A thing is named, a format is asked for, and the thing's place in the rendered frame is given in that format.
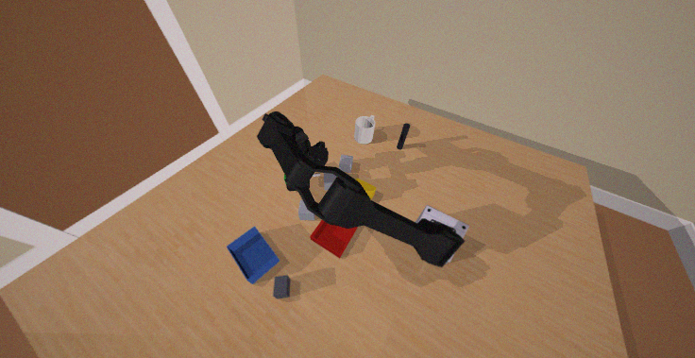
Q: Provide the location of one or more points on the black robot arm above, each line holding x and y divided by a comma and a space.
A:
346, 204

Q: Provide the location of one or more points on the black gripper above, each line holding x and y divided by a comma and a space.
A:
305, 153

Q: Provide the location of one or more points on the grey mug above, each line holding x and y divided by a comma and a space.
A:
364, 129

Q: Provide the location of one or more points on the blue open bin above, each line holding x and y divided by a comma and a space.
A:
252, 254

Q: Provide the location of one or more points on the red tray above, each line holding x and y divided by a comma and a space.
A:
333, 238

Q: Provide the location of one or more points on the black cylinder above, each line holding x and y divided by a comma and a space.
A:
403, 135

